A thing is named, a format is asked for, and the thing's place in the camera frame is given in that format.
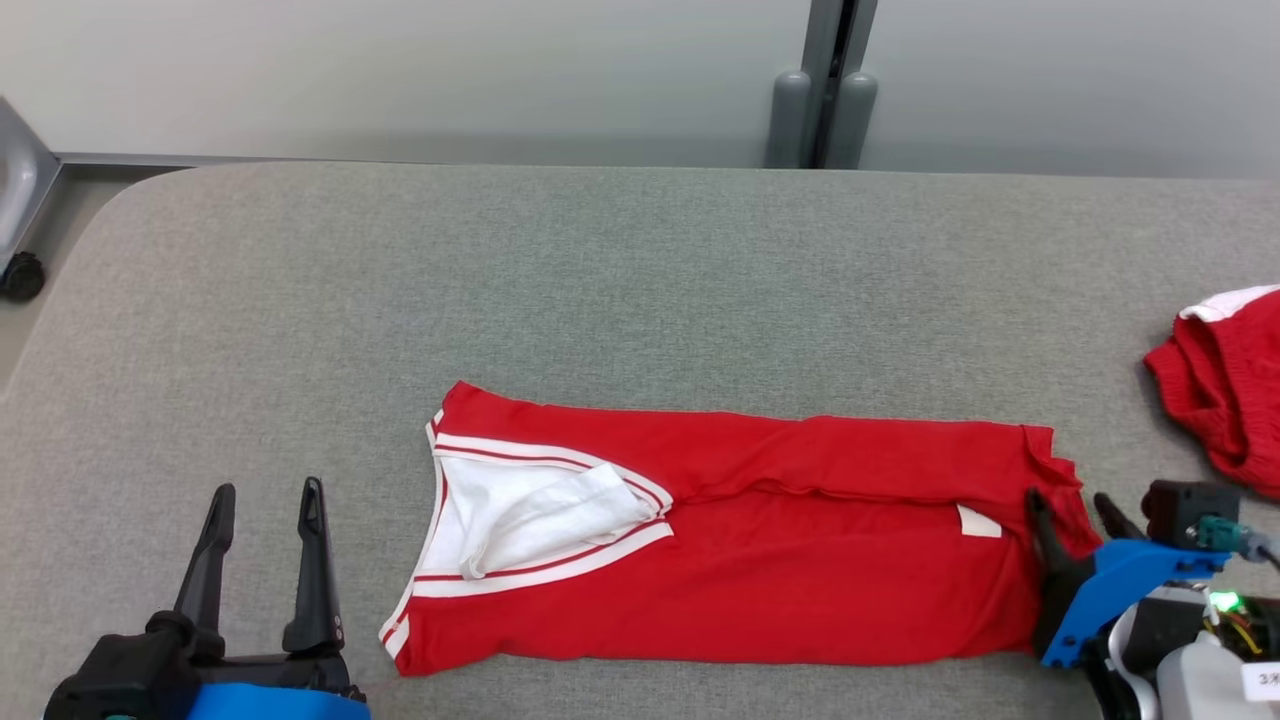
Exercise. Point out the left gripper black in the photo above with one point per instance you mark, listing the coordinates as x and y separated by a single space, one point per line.
270 670

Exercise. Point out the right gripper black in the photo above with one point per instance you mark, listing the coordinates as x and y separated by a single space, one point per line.
1055 610

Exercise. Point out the red shorts with white stripe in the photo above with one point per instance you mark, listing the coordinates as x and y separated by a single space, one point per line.
1225 390

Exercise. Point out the red basketball jersey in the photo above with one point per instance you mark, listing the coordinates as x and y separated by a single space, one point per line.
800 560

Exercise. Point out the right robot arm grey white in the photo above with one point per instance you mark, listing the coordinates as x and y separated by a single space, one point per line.
1200 670

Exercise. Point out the black caster wheel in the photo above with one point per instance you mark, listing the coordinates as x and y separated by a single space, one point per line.
22 277

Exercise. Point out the right wrist blue camera bracket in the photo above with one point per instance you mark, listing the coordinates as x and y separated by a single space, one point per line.
1130 580

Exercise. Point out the wrist blue camera bracket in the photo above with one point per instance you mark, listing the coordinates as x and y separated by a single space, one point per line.
1130 580
280 703

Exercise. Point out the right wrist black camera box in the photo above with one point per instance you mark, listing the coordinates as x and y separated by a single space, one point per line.
1180 510

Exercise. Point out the left wrist blue camera bracket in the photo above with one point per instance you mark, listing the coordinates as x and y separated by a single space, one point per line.
280 703

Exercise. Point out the grey partition post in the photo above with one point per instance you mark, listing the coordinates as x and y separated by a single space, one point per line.
822 90

